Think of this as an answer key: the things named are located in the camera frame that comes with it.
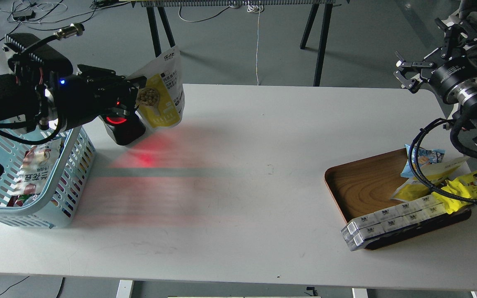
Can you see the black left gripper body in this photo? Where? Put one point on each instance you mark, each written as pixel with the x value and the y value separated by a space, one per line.
pixel 93 91

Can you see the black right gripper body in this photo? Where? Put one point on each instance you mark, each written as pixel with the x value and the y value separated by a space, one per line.
pixel 455 81

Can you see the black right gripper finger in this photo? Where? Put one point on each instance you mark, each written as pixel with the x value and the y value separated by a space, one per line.
pixel 412 75
pixel 459 38

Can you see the yellow white snack pouch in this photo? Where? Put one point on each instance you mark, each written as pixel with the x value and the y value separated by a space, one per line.
pixel 161 99

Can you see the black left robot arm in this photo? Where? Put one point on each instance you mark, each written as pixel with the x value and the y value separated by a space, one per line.
pixel 41 96

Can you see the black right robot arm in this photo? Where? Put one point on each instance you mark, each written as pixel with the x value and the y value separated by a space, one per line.
pixel 463 131

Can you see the light blue plastic basket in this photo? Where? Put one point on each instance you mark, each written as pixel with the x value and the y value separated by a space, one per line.
pixel 57 204

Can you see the blue snack bag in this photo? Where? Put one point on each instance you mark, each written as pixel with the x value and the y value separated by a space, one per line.
pixel 425 157

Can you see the red white snack bag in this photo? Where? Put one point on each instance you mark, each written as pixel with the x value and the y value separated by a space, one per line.
pixel 35 169

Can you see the yellow cartoon snack bag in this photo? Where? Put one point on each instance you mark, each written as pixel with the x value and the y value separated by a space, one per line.
pixel 465 186

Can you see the yellow flat snack pouch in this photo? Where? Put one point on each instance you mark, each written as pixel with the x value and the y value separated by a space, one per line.
pixel 436 173

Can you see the black barcode scanner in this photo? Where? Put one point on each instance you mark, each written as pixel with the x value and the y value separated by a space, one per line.
pixel 123 131

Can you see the black trestle table legs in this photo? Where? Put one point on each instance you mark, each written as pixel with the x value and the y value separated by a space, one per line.
pixel 229 27

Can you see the black power adapter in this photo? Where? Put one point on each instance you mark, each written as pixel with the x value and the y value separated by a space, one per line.
pixel 23 15

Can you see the wooden tray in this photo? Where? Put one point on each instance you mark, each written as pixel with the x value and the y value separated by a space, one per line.
pixel 365 186

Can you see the clear wrapped box pack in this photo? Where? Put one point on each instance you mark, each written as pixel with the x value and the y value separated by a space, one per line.
pixel 392 224

